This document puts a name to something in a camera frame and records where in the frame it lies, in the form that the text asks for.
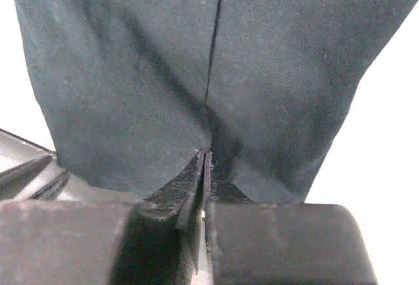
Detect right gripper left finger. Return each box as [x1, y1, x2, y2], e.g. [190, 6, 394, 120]
[1, 152, 204, 284]

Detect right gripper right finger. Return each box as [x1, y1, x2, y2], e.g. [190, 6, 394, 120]
[204, 152, 378, 284]

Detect black t-shirt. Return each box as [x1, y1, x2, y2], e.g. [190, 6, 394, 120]
[14, 0, 418, 202]

